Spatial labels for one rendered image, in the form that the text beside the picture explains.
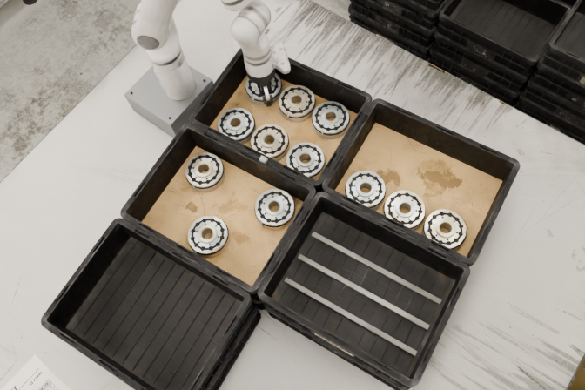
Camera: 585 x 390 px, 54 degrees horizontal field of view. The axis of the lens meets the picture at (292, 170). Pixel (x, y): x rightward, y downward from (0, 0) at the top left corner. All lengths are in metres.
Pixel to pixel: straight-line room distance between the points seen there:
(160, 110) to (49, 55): 1.43
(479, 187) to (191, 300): 0.78
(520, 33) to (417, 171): 1.04
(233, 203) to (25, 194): 0.67
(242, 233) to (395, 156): 0.46
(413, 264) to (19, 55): 2.30
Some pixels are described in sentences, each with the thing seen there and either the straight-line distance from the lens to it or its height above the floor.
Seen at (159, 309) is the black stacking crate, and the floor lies 0.83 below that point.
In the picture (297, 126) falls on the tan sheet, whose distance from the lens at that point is 1.59.
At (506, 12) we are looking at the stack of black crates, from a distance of 2.48.
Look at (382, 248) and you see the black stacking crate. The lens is 1.46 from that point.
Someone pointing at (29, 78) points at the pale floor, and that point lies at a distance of 3.05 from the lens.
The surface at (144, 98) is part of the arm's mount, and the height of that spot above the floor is 0.80.
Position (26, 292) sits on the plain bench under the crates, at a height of 0.70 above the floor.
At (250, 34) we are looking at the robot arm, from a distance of 1.33.
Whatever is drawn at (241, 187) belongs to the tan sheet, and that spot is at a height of 0.83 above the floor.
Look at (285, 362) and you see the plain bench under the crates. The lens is 1.53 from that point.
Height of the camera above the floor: 2.22
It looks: 65 degrees down
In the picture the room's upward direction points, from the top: 9 degrees counter-clockwise
